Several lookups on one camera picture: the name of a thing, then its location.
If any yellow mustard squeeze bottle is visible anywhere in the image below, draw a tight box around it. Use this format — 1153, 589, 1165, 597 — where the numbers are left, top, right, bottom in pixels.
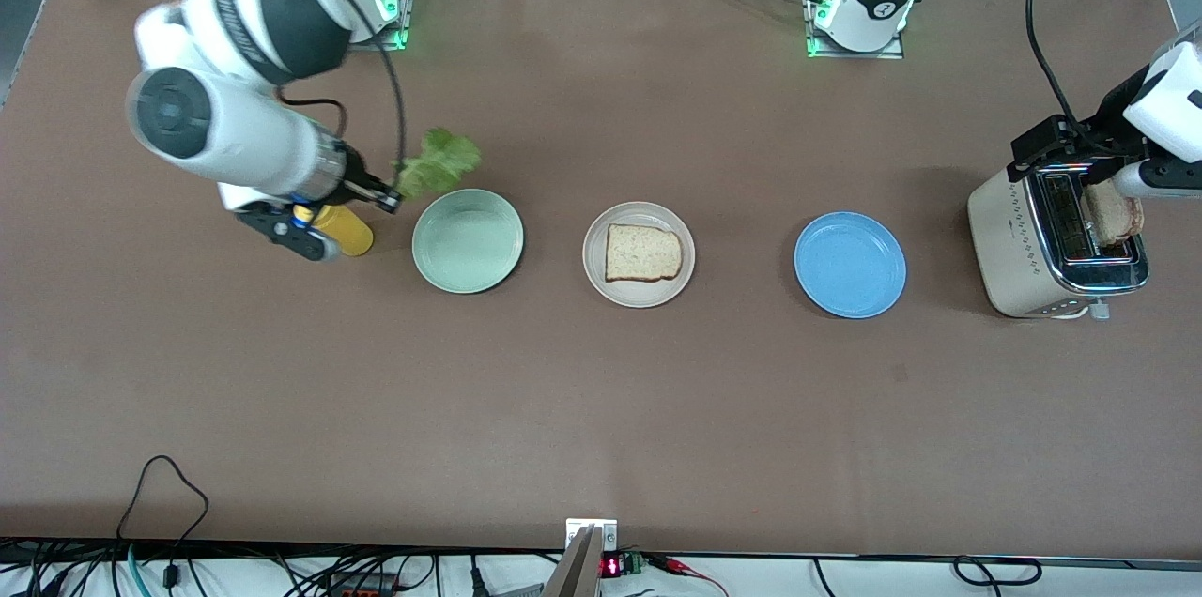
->
293, 203, 375, 257

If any green lettuce leaf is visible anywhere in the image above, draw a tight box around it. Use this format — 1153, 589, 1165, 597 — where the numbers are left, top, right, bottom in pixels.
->
394, 128, 484, 200

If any dark-crust toast bread slice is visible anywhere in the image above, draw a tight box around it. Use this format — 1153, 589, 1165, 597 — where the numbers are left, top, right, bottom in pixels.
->
1080, 182, 1146, 249

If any pale-crust toast bread slice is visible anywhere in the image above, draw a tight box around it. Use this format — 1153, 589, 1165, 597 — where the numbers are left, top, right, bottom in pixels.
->
605, 222, 684, 283

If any mint green plate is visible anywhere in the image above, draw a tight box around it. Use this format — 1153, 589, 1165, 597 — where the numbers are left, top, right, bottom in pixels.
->
412, 189, 525, 295

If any blue plate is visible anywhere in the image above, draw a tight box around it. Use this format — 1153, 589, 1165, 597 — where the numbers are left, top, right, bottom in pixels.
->
794, 211, 908, 320

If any beige plate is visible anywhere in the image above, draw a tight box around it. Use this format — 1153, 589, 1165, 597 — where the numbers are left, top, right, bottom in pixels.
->
582, 201, 697, 309

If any beige chrome toaster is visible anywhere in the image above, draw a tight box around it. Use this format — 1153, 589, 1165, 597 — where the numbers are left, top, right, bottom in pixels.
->
967, 161, 1151, 322

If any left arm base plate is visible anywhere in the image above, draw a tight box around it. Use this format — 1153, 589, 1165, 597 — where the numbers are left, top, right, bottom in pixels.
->
803, 0, 907, 61

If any thin black looped cable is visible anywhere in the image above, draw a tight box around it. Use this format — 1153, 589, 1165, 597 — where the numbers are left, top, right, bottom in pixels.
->
116, 455, 210, 590

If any black coiled cable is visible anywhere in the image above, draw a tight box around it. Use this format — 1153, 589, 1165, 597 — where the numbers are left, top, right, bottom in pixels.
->
952, 556, 1044, 588

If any grey camera mount bar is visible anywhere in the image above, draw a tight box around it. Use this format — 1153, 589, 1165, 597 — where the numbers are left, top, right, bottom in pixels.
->
543, 518, 619, 597

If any teal cable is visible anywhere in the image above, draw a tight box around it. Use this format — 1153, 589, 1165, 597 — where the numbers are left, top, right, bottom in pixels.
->
126, 543, 153, 597

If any red wire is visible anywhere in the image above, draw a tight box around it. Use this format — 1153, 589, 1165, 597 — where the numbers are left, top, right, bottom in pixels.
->
653, 555, 730, 597

